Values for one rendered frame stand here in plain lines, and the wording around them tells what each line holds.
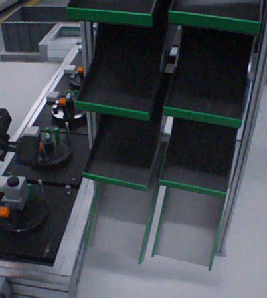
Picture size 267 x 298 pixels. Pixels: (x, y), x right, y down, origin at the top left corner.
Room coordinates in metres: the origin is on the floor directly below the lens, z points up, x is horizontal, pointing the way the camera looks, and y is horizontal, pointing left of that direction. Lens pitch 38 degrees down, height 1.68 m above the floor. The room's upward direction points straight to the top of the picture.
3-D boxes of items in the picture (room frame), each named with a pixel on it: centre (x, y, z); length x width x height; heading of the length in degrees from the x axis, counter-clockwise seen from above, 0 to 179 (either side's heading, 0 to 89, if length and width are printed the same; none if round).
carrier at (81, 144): (0.90, 0.26, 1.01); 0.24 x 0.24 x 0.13; 83
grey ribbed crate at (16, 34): (2.75, 0.65, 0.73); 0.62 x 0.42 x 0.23; 83
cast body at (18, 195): (0.65, 0.29, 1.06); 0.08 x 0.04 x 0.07; 173
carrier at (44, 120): (1.14, 0.23, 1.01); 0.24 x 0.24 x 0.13; 83
